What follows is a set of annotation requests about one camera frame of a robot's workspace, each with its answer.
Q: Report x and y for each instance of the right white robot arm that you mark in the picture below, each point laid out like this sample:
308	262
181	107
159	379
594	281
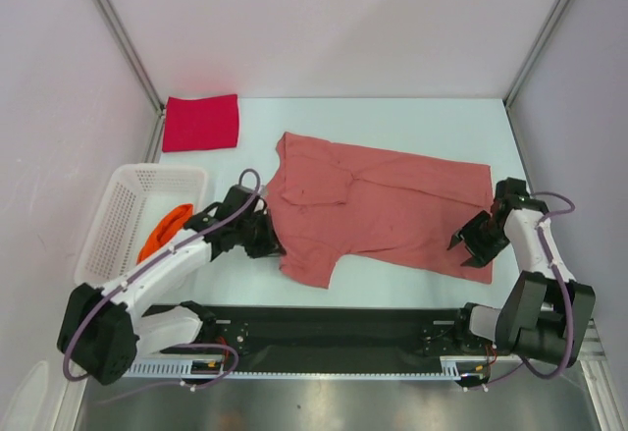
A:
547	313

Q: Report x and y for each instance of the aluminium frame post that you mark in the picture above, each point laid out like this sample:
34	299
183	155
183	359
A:
114	23
549	27

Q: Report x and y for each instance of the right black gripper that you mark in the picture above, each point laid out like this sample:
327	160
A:
482	254

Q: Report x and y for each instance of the folded red t shirt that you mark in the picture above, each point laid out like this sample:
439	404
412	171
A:
203	124

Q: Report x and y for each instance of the white plastic basket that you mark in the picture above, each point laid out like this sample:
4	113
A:
136	199

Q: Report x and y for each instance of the orange t shirt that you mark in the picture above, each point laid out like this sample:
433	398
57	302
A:
165	230

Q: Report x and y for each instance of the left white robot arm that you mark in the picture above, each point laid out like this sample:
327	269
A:
105	328

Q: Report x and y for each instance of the salmon pink t shirt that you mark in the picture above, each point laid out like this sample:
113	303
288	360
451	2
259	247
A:
330	199

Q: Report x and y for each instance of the left aluminium frame post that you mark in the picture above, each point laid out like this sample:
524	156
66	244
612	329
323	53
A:
114	23

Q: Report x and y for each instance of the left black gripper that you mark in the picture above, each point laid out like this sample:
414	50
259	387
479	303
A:
270	246

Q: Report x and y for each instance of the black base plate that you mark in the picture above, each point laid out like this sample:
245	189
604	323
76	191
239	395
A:
351	341

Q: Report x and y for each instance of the right aluminium frame post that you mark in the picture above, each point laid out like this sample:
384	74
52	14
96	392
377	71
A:
549	27

